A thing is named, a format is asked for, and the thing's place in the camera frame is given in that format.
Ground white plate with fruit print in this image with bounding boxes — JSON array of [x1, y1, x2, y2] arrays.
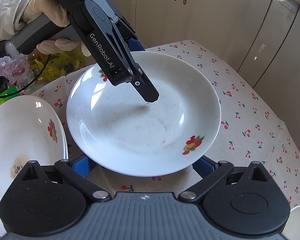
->
[[66, 51, 221, 177]]

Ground black cable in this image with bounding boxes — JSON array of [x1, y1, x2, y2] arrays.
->
[[0, 55, 52, 99]]

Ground left hand in latex glove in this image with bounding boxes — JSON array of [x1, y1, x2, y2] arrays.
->
[[20, 0, 92, 57]]

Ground cherry print tablecloth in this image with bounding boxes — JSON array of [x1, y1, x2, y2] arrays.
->
[[32, 40, 300, 208]]

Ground clear red plastic bag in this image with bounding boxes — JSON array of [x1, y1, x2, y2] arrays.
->
[[0, 54, 35, 89]]

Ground yellow plastic bag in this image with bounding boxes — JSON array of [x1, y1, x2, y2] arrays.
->
[[27, 50, 86, 82]]

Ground white kitchen cabinets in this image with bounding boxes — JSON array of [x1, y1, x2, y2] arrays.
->
[[110, 0, 300, 153]]

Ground small white bowl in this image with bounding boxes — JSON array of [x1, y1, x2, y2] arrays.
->
[[282, 205, 300, 239]]

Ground stained white plate with fruit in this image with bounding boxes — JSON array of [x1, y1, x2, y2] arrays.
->
[[0, 95, 68, 236]]

